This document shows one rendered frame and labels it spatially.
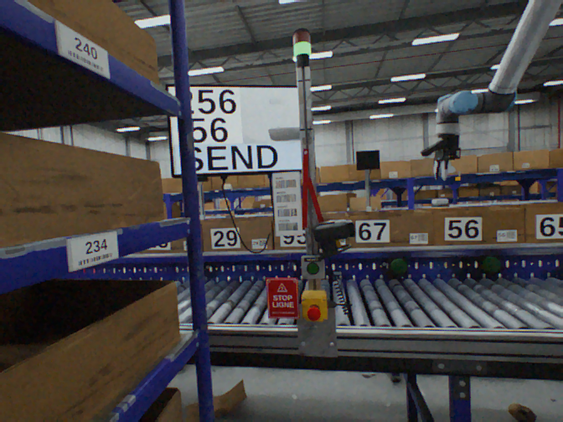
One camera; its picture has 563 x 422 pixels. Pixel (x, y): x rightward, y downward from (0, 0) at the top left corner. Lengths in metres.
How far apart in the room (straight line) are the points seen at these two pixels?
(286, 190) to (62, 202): 0.64
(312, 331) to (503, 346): 0.53
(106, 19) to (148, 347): 0.44
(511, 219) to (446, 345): 0.84
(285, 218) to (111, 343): 0.61
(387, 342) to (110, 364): 0.78
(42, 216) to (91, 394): 0.20
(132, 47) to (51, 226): 0.28
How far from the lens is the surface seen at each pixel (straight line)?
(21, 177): 0.35
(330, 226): 0.83
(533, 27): 1.40
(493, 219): 1.68
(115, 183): 0.44
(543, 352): 1.16
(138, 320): 0.46
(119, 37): 0.51
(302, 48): 0.99
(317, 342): 1.00
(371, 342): 1.01
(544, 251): 1.73
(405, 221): 1.54
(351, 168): 6.04
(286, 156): 1.01
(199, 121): 1.02
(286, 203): 0.90
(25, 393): 0.37
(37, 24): 0.36
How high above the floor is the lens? 1.17
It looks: 3 degrees down
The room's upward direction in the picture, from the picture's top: 3 degrees counter-clockwise
